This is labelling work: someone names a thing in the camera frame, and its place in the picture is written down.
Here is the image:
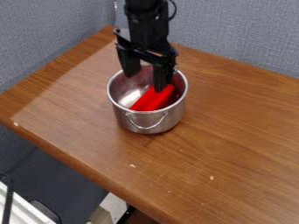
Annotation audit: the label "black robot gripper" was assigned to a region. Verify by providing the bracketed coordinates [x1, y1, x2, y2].
[115, 11, 178, 92]

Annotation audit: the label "stainless steel pot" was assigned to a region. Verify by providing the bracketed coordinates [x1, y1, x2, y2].
[107, 66, 188, 135]

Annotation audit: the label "red rectangular block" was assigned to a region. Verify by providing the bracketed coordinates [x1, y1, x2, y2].
[130, 84, 175, 111]

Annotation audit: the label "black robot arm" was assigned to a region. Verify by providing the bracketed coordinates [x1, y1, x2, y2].
[114, 0, 178, 92]

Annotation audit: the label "black metal chair frame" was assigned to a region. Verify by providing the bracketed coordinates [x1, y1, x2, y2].
[0, 173, 15, 224]

